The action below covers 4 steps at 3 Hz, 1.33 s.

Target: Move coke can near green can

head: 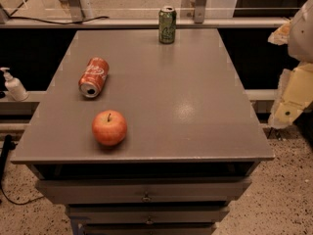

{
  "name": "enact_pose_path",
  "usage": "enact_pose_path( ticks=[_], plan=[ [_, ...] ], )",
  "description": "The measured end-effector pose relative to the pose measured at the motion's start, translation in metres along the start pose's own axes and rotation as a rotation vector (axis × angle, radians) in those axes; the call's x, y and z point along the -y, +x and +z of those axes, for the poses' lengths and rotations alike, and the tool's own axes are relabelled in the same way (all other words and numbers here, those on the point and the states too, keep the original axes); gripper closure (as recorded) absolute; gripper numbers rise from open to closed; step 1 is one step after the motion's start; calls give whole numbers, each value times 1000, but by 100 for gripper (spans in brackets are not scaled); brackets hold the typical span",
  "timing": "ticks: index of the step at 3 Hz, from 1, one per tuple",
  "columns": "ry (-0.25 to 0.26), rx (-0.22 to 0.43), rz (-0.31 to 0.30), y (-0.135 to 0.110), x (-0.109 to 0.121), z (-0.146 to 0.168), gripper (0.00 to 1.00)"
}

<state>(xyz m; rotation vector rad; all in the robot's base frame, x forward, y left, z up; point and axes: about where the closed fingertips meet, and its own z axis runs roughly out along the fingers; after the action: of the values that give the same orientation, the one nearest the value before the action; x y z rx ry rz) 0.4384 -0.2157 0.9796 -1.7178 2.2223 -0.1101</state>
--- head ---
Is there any red apple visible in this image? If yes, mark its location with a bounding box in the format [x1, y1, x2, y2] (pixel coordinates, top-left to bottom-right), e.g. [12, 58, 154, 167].
[92, 110, 127, 146]

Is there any grey drawer cabinet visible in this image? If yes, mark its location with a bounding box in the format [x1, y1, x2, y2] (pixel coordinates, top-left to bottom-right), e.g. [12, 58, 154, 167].
[14, 29, 273, 235]

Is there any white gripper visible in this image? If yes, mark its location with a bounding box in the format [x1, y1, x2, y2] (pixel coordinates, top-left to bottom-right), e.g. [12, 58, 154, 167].
[268, 0, 313, 129]

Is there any metal drawer knob lower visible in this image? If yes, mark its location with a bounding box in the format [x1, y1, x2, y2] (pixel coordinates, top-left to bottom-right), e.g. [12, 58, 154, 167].
[145, 216, 154, 225]

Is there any black cable on ledge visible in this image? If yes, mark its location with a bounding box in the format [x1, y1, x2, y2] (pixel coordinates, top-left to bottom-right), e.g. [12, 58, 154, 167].
[8, 0, 111, 25]

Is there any metal drawer knob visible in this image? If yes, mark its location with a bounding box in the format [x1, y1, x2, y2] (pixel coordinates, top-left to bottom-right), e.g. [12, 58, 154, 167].
[142, 193, 152, 203]
[145, 216, 154, 225]

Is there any white pump bottle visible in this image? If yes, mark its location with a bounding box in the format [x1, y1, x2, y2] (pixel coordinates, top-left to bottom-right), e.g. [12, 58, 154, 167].
[0, 68, 28, 101]

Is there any metal drawer knob upper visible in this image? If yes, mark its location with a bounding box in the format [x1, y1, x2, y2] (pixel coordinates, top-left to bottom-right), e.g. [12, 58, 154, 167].
[142, 193, 152, 203]

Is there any black cable on floor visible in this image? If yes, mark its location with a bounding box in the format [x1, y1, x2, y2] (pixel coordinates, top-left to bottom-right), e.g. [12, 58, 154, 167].
[0, 134, 45, 207]

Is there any green soda can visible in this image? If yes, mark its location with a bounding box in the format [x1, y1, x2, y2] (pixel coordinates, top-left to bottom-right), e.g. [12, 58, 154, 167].
[158, 6, 177, 44]

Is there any red coke can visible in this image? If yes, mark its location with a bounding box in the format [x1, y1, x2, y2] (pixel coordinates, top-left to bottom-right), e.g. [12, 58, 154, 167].
[78, 57, 110, 98]

